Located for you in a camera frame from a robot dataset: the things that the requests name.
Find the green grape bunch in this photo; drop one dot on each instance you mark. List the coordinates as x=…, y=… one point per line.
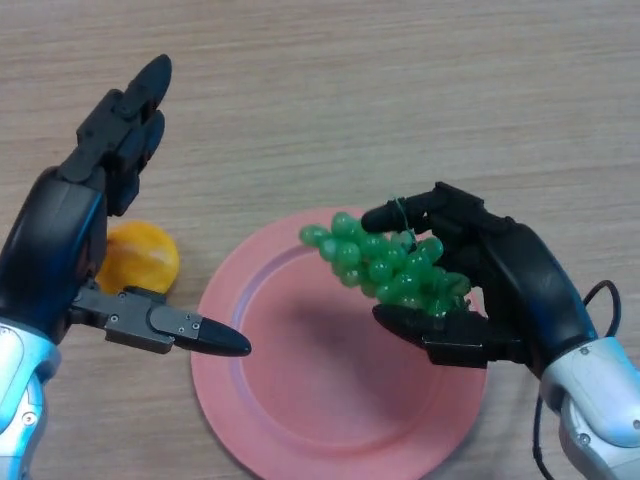
x=380, y=265

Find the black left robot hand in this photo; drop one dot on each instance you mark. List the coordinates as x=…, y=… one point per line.
x=45, y=240

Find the pink round plate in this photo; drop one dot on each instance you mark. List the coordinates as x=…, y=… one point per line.
x=320, y=385

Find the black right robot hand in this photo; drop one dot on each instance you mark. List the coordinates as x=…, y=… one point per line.
x=525, y=290

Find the yellow pear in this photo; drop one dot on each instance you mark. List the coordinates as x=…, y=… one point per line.
x=140, y=260

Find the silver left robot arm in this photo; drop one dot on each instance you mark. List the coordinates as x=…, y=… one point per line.
x=15, y=395

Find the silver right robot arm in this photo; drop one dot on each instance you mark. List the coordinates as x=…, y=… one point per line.
x=595, y=400

